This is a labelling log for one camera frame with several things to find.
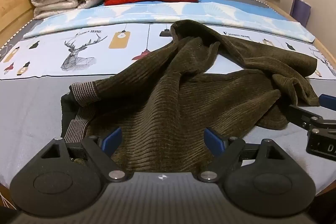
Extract olive corduroy pants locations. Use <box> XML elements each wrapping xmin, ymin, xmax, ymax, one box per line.
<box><xmin>61</xmin><ymin>19</ymin><xmax>321</xmax><ymax>172</ymax></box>

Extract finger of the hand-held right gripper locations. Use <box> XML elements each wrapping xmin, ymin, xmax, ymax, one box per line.
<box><xmin>319</xmin><ymin>94</ymin><xmax>336</xmax><ymax>110</ymax></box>
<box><xmin>288</xmin><ymin>105</ymin><xmax>324</xmax><ymax>132</ymax></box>

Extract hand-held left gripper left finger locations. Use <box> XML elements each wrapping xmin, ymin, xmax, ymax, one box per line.
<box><xmin>39</xmin><ymin>127</ymin><xmax>128</xmax><ymax>182</ymax></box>

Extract deer printed bed sheet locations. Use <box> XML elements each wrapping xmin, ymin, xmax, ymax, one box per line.
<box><xmin>0</xmin><ymin>22</ymin><xmax>336</xmax><ymax>198</ymax></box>

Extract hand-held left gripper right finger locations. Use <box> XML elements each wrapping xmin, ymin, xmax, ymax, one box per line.
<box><xmin>197</xmin><ymin>127</ymin><xmax>288</xmax><ymax>182</ymax></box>

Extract blue leaf patterned quilt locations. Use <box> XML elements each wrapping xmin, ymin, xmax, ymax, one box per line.
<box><xmin>24</xmin><ymin>0</ymin><xmax>315</xmax><ymax>43</ymax></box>

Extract purple bag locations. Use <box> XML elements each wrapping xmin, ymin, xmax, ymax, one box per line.
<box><xmin>290</xmin><ymin>0</ymin><xmax>311</xmax><ymax>28</ymax></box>

